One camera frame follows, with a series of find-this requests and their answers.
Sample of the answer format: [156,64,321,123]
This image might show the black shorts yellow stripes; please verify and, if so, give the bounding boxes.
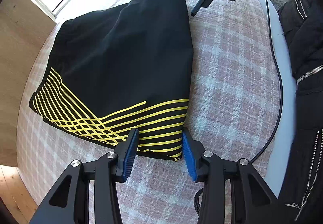
[29,0,193,161]

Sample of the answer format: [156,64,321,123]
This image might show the pink white plaid cloth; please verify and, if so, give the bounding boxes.
[17,0,279,223]

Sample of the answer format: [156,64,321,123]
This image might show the black jacket with zippers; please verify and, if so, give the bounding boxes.
[279,0,322,223]

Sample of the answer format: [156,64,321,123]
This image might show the knotty pine plank panel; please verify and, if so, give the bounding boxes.
[0,165,38,223]

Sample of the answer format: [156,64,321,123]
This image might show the light oak wooden board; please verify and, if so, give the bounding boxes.
[0,0,56,167]

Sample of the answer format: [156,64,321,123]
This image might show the black cable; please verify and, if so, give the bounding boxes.
[193,0,284,214]

